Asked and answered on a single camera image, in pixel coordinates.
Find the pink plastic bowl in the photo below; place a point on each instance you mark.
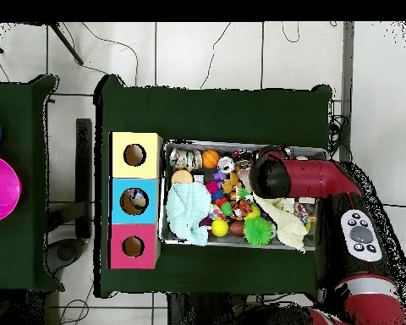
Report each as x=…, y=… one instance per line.
x=0, y=189

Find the crushed clear bottle blue label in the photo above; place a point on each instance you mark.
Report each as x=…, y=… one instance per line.
x=138, y=195

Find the green spiky rubber ball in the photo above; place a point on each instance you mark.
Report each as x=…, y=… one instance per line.
x=257, y=232

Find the black floor stand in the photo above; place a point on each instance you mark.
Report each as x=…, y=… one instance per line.
x=84, y=169

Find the wooden box with three holes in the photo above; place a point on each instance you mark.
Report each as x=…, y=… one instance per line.
x=121, y=169

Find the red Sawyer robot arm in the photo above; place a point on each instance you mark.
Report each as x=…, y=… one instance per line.
x=311, y=179

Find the cream knitted cloth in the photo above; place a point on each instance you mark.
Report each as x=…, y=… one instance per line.
x=287, y=223

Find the small tiger plush toy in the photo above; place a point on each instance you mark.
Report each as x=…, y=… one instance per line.
x=242, y=207

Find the black tripod leg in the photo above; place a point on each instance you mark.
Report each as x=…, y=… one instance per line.
x=67, y=44

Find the dark green table cloth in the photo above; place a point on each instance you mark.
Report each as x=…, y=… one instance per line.
x=13, y=203
x=223, y=115

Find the small orange basketball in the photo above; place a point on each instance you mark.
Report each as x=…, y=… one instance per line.
x=210, y=159

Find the mint green knitted cloth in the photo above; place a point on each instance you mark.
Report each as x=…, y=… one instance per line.
x=186, y=206

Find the round orange sponge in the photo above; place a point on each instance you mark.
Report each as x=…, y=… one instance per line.
x=182, y=176

